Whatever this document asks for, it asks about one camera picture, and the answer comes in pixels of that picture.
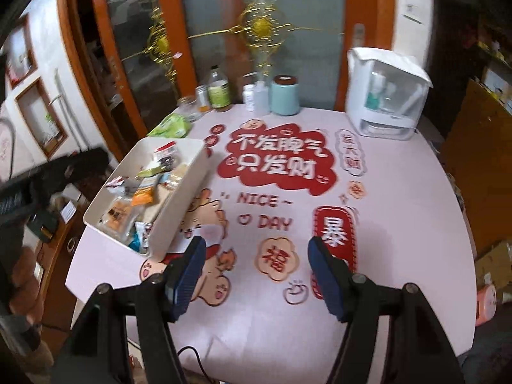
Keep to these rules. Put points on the clear drinking glass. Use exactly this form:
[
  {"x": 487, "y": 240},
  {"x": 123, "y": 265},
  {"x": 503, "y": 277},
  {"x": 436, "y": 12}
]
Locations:
[{"x": 187, "y": 107}]

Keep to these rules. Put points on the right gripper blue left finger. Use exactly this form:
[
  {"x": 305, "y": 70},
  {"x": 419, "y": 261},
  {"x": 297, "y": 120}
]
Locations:
[{"x": 182, "y": 275}]

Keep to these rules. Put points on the pink printed tablecloth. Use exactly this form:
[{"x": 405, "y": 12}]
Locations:
[{"x": 391, "y": 212}]

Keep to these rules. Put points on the green tissue pack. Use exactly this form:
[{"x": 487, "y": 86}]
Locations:
[{"x": 172, "y": 126}]

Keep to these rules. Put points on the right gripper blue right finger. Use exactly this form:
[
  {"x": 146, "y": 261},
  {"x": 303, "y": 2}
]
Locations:
[{"x": 333, "y": 279}]

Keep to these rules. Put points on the glass bottle green label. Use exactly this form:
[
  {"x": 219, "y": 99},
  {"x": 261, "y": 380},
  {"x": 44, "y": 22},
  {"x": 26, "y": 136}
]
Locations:
[{"x": 218, "y": 89}]

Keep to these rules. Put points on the wafer biscuit pack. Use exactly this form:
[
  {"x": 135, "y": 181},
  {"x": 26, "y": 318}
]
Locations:
[{"x": 171, "y": 180}]

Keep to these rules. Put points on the white desktop organizer box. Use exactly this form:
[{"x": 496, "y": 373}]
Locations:
[{"x": 386, "y": 93}]

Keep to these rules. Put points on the translucent squeeze bottle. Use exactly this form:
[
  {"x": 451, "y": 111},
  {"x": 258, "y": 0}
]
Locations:
[{"x": 261, "y": 94}]

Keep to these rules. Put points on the small spice jar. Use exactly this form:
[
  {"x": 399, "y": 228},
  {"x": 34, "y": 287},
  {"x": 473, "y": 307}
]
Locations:
[{"x": 202, "y": 99}]

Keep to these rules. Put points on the red dark snack packet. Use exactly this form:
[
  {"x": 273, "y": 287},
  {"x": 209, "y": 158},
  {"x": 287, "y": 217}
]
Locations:
[{"x": 167, "y": 156}]

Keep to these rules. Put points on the white plastic storage bin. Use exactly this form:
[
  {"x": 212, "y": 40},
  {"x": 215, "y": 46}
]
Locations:
[{"x": 141, "y": 205}]

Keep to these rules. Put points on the white pill bottle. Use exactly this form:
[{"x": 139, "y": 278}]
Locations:
[{"x": 247, "y": 96}]

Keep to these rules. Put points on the light blue canister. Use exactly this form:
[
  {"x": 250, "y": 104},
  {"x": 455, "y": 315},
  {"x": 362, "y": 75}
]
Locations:
[{"x": 284, "y": 95}]

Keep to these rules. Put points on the brown cracker pack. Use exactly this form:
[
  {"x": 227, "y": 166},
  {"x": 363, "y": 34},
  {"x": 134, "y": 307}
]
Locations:
[{"x": 115, "y": 219}]

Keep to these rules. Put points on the white orange snack stick pack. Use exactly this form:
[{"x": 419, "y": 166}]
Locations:
[{"x": 145, "y": 193}]

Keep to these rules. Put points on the person left hand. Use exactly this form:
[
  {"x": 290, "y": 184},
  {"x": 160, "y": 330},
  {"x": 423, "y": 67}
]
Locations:
[{"x": 26, "y": 300}]

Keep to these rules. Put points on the small green yellow packet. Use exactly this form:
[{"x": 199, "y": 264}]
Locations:
[{"x": 150, "y": 172}]

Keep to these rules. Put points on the blue foil small packet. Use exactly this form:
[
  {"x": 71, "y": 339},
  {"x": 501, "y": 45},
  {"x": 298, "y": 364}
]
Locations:
[{"x": 134, "y": 242}]

